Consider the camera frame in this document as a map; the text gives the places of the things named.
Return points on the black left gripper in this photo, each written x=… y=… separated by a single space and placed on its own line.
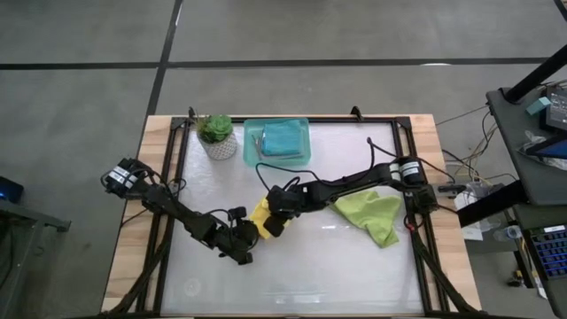
x=237 y=241

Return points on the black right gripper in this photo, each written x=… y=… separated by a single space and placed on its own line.
x=288 y=201

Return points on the yellow microfiber towel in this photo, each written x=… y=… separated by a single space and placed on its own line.
x=259 y=217

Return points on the teal microfiber towel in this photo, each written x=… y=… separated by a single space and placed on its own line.
x=281 y=137

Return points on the lime green microfiber towel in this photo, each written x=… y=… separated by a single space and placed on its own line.
x=372 y=212

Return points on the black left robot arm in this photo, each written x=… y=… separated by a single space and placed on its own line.
x=168 y=204

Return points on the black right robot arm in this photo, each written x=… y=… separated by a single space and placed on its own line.
x=354 y=181

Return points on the teal translucent plastic bin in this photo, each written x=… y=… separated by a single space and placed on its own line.
x=248 y=128

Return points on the white triangle-patterned plant pot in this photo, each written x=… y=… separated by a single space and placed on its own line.
x=219 y=150

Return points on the green artificial succulent plant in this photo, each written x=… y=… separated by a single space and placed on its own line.
x=215 y=127

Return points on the grey metal desk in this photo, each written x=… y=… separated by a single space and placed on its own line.
x=35 y=217

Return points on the black metal support beam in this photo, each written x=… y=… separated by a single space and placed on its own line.
x=491 y=204

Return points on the clear plastic bottle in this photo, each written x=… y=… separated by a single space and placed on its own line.
x=509 y=232

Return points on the grey side desk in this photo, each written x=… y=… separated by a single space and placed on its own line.
x=509 y=133

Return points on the black device with blue light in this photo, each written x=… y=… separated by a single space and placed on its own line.
x=9 y=189

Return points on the keyboard with colourful keys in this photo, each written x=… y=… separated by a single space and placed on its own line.
x=549 y=252

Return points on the black tablet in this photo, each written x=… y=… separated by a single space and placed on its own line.
x=549 y=148

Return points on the small teal block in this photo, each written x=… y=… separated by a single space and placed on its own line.
x=538 y=105

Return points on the black metal pole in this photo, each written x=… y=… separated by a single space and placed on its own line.
x=536 y=73

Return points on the black desk monitor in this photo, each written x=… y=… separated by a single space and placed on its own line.
x=556 y=111

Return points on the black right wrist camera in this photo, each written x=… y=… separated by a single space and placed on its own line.
x=274 y=226

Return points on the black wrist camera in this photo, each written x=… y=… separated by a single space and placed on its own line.
x=274 y=226
x=237 y=213

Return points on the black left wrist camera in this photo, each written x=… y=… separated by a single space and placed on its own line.
x=237 y=213

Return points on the black frame clamp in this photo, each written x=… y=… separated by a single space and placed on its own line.
x=355 y=113
x=191 y=114

